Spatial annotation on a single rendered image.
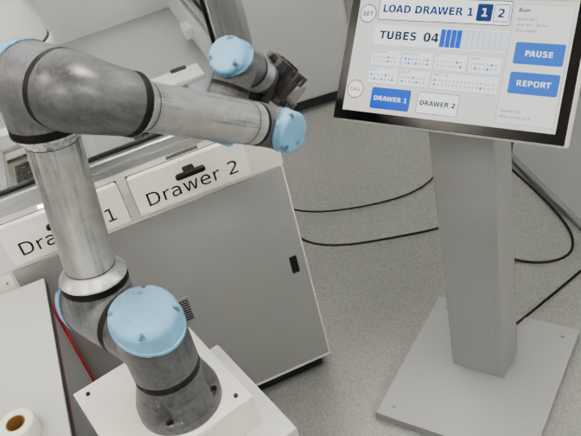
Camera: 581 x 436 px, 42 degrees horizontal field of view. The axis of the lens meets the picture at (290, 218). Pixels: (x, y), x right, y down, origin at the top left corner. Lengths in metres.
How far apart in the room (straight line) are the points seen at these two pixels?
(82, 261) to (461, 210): 1.00
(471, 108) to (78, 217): 0.84
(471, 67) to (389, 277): 1.22
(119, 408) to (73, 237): 0.35
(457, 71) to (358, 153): 1.73
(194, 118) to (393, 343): 1.50
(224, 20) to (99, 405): 0.85
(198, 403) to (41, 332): 0.57
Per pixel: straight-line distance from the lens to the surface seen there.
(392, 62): 1.71
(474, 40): 1.66
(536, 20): 1.64
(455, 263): 2.05
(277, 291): 2.16
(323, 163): 3.32
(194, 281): 2.05
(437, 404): 2.29
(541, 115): 1.59
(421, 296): 2.63
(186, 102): 1.14
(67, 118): 1.06
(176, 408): 1.31
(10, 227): 1.84
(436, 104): 1.66
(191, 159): 1.82
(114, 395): 1.45
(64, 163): 1.18
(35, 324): 1.81
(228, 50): 1.38
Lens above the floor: 1.86
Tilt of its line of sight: 38 degrees down
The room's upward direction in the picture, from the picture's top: 15 degrees counter-clockwise
